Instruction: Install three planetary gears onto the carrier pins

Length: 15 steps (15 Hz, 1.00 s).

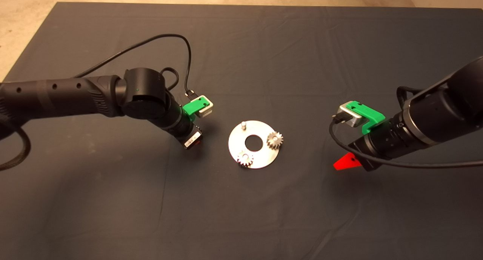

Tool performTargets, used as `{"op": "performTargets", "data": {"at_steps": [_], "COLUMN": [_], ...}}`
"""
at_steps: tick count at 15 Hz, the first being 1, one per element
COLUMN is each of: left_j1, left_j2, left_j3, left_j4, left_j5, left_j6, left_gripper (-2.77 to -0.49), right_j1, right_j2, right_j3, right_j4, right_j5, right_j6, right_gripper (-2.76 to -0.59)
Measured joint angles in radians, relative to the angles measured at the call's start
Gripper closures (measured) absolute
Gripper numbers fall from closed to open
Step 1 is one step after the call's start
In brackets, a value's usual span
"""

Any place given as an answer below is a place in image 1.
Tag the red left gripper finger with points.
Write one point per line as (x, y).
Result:
(199, 142)

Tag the green right camera mount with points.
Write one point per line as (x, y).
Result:
(371, 116)

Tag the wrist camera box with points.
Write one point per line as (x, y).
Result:
(351, 116)
(206, 108)

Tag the green left camera mount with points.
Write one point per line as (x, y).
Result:
(192, 107)

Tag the dark grey table cloth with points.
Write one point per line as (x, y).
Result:
(226, 214)

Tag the steel planetary gear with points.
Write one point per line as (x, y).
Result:
(274, 140)
(245, 159)

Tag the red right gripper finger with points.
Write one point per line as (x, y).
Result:
(345, 162)

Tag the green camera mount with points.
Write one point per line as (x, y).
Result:
(371, 116)
(192, 107)

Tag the round metal carrier plate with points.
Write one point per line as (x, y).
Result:
(260, 156)

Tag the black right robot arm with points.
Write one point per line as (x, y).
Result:
(445, 113)

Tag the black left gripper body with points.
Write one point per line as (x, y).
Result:
(188, 136)

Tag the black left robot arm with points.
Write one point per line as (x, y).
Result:
(75, 94)

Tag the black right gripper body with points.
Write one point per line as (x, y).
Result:
(368, 154)

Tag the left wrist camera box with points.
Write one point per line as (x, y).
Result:
(206, 108)

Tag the thick black braided sleeve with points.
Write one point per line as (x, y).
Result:
(27, 150)

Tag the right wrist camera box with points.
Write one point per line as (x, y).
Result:
(351, 116)

